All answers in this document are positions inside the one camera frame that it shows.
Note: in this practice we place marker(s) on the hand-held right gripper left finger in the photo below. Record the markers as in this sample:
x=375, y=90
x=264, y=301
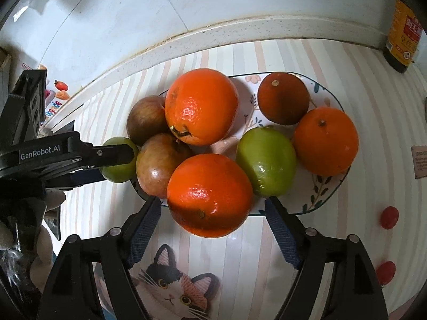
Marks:
x=146, y=226

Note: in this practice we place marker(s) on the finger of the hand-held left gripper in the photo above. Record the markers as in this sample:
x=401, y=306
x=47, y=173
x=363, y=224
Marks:
x=113, y=154
x=83, y=177

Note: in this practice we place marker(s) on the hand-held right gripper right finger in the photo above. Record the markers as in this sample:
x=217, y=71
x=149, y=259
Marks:
x=283, y=230

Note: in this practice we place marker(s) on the green apple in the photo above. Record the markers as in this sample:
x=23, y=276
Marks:
x=267, y=161
x=118, y=173

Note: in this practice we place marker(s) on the red-brown apple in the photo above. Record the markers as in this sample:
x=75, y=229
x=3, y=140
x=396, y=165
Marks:
x=161, y=165
x=146, y=120

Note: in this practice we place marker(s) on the orange tangerine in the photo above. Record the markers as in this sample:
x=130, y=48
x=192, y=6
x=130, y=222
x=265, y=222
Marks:
x=325, y=141
x=210, y=195

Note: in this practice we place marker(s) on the large orange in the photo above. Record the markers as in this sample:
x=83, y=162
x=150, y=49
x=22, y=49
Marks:
x=201, y=106

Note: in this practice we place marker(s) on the floral oval ceramic plate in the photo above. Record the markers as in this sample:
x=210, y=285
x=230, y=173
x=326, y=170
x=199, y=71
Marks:
x=248, y=105

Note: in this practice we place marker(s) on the dark red-brown orange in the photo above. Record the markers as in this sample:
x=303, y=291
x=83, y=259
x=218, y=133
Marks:
x=283, y=98

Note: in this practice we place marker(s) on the person's left hand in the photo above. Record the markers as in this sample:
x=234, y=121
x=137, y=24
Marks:
x=43, y=253

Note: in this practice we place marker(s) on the red cherry tomato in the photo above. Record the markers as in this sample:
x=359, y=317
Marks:
x=389, y=217
x=386, y=272

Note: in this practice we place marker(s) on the small brown card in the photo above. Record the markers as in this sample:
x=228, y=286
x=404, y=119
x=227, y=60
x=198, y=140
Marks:
x=419, y=161

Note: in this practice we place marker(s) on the dark soy sauce bottle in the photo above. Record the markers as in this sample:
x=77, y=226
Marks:
x=400, y=33

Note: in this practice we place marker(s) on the colourful wall sticker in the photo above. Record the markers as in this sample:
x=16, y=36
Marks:
x=56, y=95

